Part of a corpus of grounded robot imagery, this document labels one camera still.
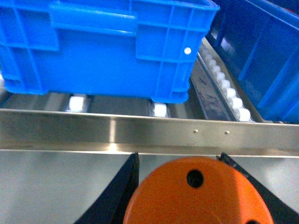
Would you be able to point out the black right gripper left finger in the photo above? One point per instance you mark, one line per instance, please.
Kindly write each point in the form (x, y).
(110, 206)

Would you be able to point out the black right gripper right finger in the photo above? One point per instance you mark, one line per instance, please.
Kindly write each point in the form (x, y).
(280, 212)

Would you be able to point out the orange cylindrical cap 4680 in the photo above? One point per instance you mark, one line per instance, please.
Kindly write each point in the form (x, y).
(196, 190)

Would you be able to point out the left blue plastic crate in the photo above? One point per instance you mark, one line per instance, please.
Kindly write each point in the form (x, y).
(126, 48)

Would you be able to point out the blue plastic crate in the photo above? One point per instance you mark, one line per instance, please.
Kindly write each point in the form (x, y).
(126, 48)
(258, 40)

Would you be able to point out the right blue plastic crate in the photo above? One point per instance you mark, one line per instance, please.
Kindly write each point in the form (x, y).
(258, 40)

